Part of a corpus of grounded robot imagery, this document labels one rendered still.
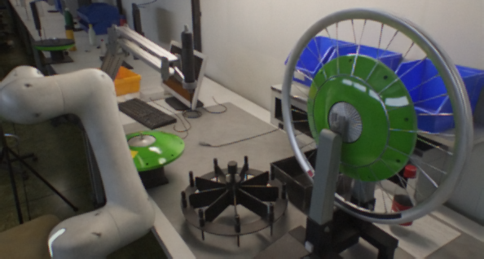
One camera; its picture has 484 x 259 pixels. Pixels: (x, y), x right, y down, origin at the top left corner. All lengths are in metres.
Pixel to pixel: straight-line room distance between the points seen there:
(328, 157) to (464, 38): 0.69
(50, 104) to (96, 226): 0.35
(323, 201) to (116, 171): 0.59
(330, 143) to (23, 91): 0.77
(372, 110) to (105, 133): 0.73
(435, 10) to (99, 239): 1.26
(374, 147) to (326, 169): 0.12
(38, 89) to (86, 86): 0.12
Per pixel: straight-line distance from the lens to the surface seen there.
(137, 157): 1.38
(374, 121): 0.89
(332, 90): 0.95
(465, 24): 1.43
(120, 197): 1.18
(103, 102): 1.16
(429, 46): 0.82
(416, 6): 1.52
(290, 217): 1.33
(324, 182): 0.95
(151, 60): 1.49
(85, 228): 1.15
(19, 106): 1.12
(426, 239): 1.36
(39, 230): 1.96
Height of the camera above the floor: 1.71
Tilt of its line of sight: 23 degrees down
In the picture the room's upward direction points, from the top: straight up
